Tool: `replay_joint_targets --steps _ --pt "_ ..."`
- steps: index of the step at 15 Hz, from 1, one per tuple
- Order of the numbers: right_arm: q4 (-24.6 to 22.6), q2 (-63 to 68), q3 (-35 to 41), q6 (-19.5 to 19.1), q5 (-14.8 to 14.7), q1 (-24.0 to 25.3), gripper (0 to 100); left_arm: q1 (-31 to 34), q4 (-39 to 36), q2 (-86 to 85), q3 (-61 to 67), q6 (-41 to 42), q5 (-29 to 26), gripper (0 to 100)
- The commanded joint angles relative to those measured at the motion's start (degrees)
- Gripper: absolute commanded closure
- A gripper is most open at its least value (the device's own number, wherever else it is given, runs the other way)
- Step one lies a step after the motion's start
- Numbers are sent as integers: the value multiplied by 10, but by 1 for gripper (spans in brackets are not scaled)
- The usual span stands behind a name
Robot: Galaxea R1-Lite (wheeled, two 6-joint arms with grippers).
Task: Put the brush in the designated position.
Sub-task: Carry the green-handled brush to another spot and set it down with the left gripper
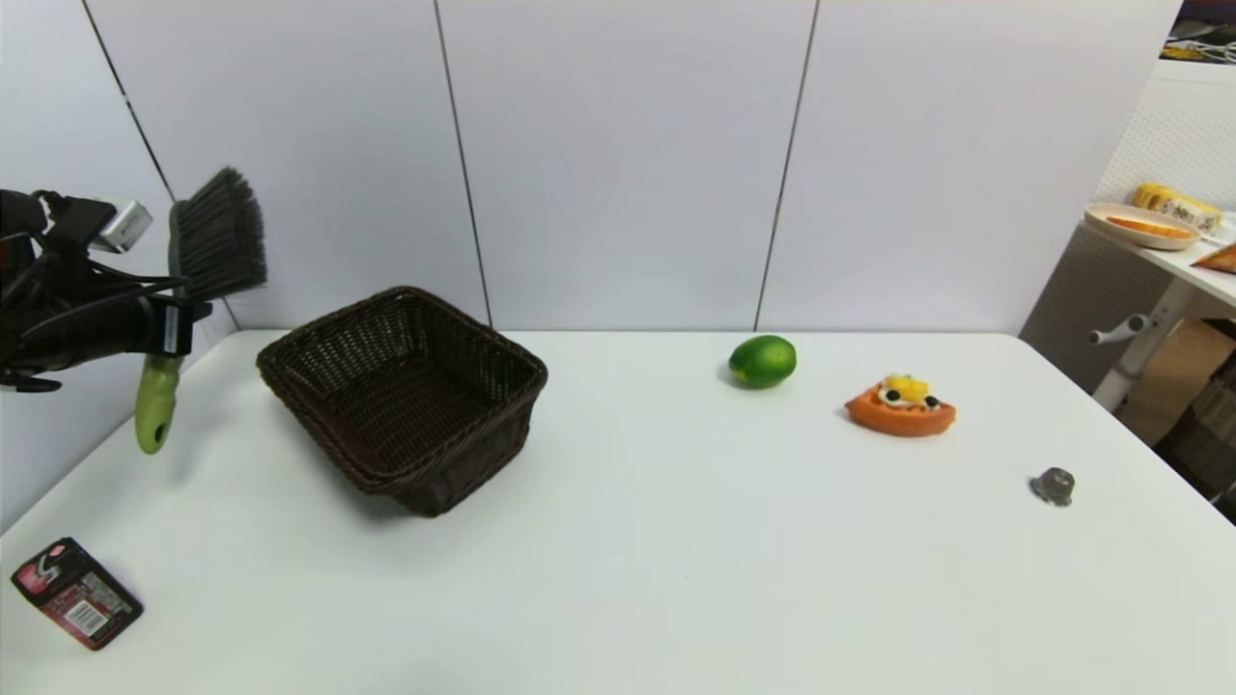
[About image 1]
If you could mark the beige plate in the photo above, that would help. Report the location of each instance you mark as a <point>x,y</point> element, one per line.
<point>1112,221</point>

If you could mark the white side table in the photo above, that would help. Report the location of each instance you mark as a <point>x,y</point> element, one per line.
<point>1164,309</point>

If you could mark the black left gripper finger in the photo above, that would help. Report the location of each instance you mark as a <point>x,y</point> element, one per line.
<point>154,328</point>

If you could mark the white perforated partition panel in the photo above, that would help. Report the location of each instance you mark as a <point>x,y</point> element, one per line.
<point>1159,135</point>

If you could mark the green lime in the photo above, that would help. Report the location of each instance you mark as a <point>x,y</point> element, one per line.
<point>763,361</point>

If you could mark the yellow corn package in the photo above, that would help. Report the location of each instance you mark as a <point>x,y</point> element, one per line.
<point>1175,202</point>

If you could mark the brown cardboard box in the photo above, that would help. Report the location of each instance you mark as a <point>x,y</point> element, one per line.
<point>1183,376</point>

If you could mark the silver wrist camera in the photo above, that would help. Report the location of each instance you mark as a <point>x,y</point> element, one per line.
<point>124,226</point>

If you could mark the small grey metal cap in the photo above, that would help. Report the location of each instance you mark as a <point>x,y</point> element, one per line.
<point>1053,485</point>

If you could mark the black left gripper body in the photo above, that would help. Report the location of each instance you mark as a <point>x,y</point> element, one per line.
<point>68,333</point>

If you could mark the orange toy food slice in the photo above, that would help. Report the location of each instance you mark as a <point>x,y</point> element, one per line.
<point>900,413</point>

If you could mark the orange snack bag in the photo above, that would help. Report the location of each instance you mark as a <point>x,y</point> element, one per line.
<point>1221,257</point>

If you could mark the black red gum box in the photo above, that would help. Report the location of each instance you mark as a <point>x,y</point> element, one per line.
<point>79,596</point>

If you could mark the dark brown wicker basket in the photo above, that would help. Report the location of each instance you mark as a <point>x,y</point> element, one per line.
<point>415,405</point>

